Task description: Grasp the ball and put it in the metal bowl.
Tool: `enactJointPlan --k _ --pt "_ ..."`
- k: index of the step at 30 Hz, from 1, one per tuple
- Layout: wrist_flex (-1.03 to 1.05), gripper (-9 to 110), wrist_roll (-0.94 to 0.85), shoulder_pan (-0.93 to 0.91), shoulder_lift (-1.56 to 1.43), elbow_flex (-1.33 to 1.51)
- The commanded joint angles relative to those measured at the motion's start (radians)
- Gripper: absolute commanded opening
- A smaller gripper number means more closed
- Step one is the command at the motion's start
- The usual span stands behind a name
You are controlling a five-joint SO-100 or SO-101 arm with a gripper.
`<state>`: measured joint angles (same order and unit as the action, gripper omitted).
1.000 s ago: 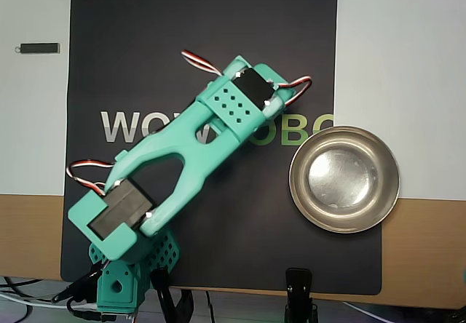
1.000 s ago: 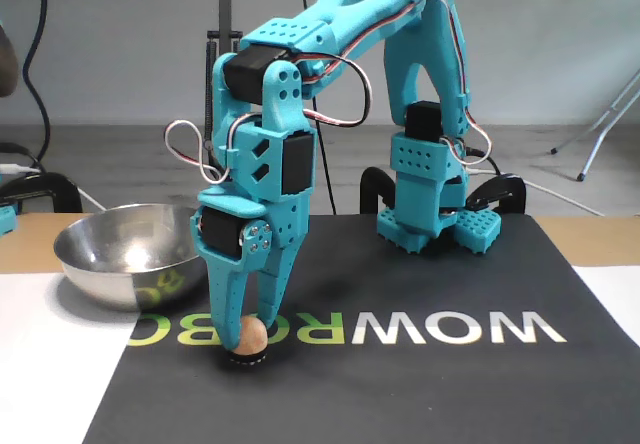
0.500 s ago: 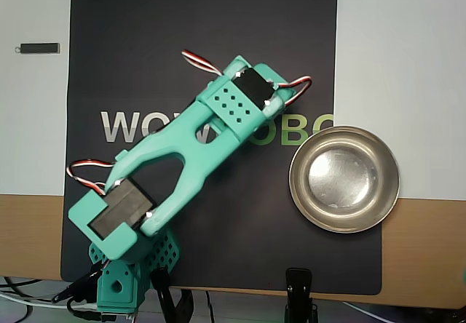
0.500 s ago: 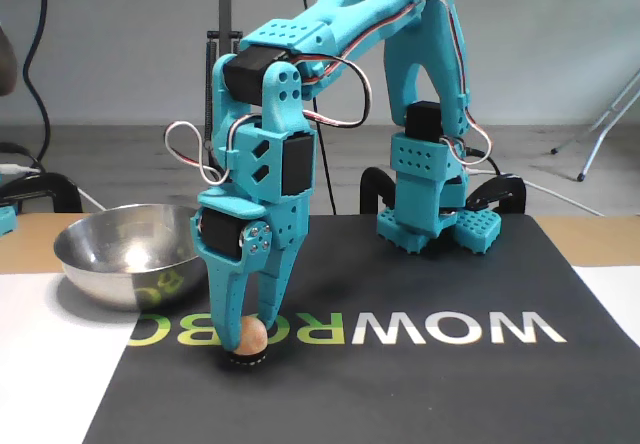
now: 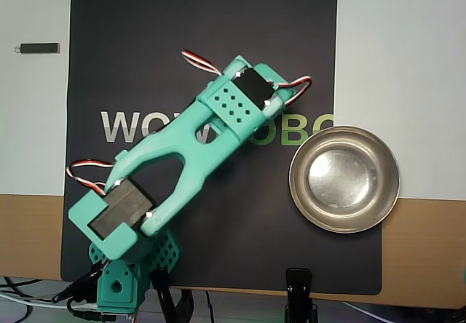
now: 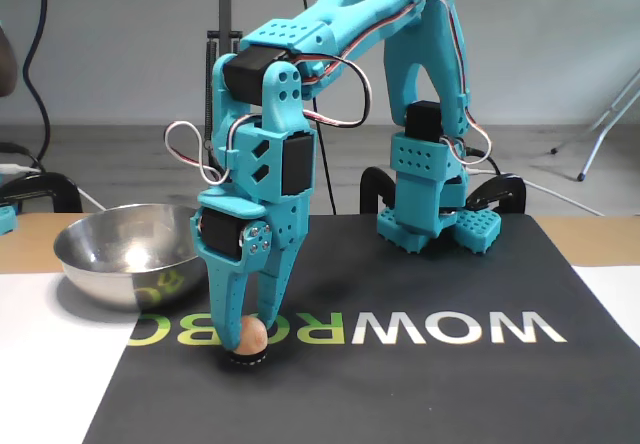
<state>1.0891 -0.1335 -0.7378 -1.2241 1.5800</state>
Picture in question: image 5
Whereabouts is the black table clamp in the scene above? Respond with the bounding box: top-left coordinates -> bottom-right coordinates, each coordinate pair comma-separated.
149,266 -> 196,323
52,270 -> 103,302

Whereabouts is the white sheet under mat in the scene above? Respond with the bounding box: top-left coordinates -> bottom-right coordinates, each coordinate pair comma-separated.
0,0 -> 466,201

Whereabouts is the white red gripper servo cable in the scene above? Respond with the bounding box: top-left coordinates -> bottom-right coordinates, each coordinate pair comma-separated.
285,76 -> 314,108

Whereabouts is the metal bowl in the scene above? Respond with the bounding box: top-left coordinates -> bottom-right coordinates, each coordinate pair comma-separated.
288,125 -> 400,234

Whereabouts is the black WOWROBO mat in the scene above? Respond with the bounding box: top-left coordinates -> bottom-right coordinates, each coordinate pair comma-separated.
60,0 -> 383,297

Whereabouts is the black USB stick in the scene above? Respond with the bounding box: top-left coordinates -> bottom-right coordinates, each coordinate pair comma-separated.
15,42 -> 62,55

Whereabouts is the red white shoulder servo cable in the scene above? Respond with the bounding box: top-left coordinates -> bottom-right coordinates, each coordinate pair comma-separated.
66,159 -> 114,196

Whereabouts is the red white wrist servo cable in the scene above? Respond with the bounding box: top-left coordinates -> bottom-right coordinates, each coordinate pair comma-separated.
181,49 -> 224,76

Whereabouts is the thin black hanging cable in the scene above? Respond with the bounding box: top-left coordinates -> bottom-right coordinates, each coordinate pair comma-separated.
204,290 -> 216,323

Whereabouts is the black power cable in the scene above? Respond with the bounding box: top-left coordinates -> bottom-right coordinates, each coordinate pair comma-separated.
66,297 -> 110,321

